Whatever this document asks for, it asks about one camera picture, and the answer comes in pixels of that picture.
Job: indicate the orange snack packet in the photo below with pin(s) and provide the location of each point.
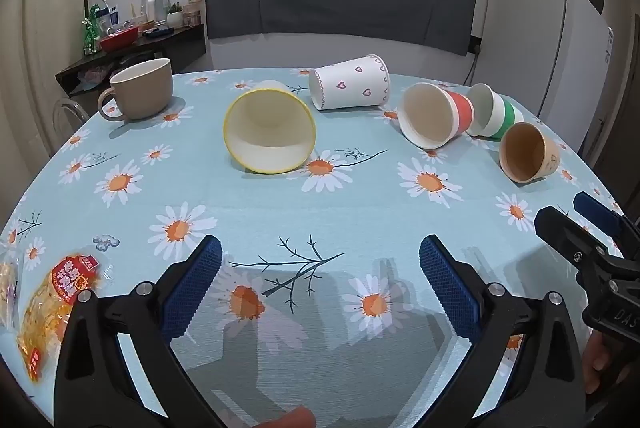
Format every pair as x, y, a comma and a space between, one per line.
55, 303

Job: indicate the red striped paper cup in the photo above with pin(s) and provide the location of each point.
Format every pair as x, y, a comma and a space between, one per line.
430, 117

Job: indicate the clear snack packet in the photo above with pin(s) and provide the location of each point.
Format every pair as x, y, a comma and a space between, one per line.
7, 288

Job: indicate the white refrigerator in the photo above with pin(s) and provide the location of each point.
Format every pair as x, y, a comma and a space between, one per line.
530, 47

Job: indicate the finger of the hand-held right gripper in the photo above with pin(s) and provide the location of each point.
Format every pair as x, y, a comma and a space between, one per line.
562, 230
595, 210

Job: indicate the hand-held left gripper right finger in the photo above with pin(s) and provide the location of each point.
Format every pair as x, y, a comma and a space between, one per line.
442, 268

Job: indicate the dark wall shelf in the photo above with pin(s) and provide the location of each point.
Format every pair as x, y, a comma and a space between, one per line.
170, 47

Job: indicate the person's right hand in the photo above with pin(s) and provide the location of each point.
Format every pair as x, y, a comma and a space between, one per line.
595, 358

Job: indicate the white pump bottle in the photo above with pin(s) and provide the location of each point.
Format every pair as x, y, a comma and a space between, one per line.
160, 2

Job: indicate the small glass jar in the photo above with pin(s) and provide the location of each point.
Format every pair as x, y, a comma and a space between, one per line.
191, 16

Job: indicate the light curtain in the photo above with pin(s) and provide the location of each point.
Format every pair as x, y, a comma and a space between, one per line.
45, 7

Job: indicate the plastic bag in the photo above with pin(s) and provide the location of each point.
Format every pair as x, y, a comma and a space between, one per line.
97, 75

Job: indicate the yellow rim paper cup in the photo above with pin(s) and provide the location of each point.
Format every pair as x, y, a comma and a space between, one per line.
270, 132

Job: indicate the green bottle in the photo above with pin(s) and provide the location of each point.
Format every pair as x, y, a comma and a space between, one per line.
90, 35

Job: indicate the green striped paper cup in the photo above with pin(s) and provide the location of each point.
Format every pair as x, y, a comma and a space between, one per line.
492, 112

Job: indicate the blue daisy tablecloth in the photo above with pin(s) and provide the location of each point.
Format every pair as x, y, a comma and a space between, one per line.
350, 208

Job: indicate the small potted plant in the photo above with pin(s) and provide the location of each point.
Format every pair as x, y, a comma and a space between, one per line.
175, 15

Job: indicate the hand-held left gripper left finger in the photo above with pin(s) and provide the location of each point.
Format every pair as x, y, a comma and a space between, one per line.
202, 265

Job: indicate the person's left hand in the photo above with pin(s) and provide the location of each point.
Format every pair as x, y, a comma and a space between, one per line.
292, 418

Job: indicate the heart print paper cup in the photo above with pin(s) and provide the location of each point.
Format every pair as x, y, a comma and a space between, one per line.
350, 82

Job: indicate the brown paper cup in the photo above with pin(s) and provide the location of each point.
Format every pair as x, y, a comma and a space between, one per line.
525, 152

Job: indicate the clear plastic chair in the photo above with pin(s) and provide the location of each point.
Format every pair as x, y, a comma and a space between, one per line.
70, 112

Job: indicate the red bowl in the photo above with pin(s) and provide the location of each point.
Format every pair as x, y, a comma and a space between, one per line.
117, 41

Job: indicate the beige ceramic mug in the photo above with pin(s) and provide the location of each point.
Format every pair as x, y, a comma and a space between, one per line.
142, 90

